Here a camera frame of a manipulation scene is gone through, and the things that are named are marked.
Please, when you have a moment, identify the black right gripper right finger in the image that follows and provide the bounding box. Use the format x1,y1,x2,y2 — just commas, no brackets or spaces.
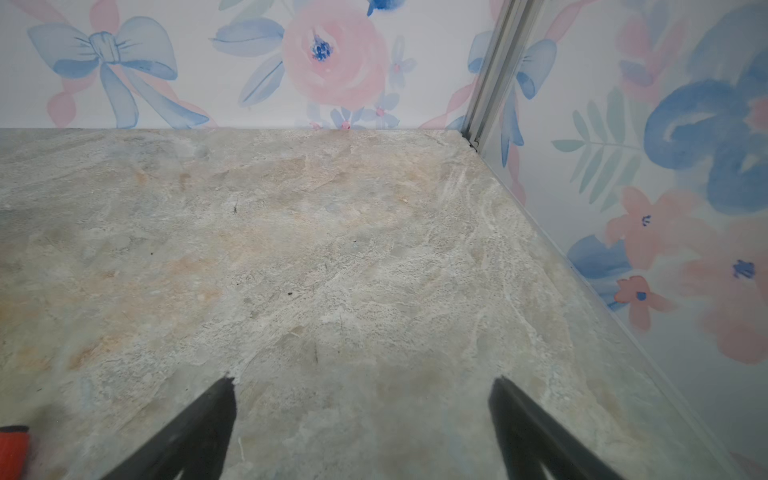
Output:
488,376,622,480

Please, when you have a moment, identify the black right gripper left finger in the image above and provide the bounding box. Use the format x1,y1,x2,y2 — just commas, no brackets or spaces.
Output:
105,377,237,480

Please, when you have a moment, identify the red-handled screwdriver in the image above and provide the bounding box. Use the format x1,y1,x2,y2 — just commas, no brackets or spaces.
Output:
0,425,30,480

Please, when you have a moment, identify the aluminium corner post right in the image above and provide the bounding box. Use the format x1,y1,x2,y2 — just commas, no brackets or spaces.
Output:
460,0,545,153

